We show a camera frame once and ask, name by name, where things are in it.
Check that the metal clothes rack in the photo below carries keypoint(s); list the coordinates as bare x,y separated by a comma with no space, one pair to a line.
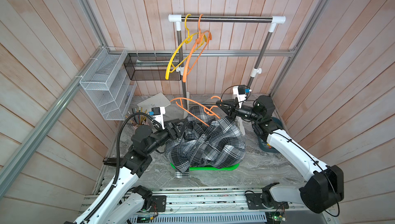
179,63

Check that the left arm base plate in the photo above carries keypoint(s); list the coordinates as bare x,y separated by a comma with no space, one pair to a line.
156,203

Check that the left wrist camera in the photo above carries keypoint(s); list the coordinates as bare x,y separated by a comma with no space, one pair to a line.
157,113

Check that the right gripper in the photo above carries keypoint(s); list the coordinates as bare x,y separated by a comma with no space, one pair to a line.
233,106

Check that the black mesh shelf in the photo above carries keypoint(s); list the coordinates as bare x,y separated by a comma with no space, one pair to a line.
148,67

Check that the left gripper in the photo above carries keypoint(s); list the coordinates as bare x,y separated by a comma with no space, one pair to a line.
177,133

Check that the aluminium front rail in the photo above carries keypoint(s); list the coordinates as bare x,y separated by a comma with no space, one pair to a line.
206,200

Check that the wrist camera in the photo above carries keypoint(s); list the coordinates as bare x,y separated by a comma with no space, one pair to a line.
241,92
157,113

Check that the green plastic basket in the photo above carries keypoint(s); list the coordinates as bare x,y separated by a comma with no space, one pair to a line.
210,168

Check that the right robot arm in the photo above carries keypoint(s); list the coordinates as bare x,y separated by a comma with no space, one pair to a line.
324,184

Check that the dark teal tray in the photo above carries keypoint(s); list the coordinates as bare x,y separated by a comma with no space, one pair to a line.
263,145

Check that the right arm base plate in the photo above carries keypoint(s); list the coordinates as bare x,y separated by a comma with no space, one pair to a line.
259,201

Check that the grey plaid shirt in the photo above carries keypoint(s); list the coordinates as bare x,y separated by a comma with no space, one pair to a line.
219,145

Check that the white wire shelf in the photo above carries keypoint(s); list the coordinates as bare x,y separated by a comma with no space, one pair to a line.
108,84

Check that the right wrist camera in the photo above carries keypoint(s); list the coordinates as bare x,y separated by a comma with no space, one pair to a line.
241,92

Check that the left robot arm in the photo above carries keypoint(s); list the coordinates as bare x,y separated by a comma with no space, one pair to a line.
121,199

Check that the pink pencil cup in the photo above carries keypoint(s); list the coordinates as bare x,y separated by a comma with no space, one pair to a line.
137,120

